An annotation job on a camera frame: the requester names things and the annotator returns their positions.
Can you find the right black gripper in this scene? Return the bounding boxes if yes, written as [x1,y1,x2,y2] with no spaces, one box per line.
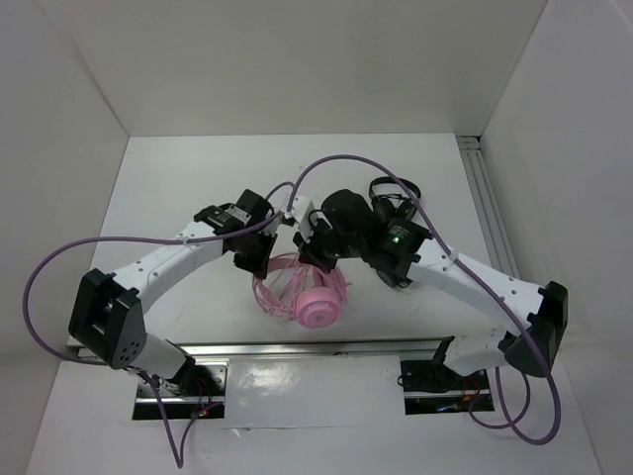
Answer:
[293,214,363,273]

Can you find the pink headphones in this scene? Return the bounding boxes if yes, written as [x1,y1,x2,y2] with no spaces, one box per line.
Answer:
[251,252,350,330]

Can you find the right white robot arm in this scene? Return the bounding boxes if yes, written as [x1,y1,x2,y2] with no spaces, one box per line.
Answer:
[284,189,568,388]

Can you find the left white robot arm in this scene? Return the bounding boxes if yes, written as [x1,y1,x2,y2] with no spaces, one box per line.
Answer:
[68,190,276,395]

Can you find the lower black headphones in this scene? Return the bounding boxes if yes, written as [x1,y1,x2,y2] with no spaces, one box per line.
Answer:
[376,268,411,289]

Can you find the black headphones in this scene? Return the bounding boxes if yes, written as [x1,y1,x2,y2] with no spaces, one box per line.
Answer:
[368,176,416,224]
[376,268,411,289]

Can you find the upper black headphones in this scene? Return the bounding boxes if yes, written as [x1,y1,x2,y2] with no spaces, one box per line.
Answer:
[368,176,416,224]

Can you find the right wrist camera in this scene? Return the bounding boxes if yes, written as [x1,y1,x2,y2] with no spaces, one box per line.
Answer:
[284,196,315,242]

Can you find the aluminium rail front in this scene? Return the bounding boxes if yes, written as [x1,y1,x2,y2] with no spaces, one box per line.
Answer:
[66,336,456,367]

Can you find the aluminium rail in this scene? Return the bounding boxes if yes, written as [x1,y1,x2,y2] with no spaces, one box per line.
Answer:
[457,135,538,337]
[66,336,456,367]

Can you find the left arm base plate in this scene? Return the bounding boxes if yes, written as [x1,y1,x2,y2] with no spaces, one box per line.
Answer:
[132,360,228,421]

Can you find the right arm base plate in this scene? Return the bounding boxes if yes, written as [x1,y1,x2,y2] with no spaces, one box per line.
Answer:
[397,360,495,416]

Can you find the aluminium rail right side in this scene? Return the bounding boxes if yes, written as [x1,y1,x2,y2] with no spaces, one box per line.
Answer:
[457,135,538,337]

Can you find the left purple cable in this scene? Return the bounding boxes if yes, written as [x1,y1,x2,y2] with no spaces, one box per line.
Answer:
[23,181,293,469]

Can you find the purple cable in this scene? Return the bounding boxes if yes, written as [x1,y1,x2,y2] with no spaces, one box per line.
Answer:
[291,155,565,444]
[23,181,293,469]

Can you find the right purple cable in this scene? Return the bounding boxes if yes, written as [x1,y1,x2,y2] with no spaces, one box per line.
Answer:
[291,155,565,444]

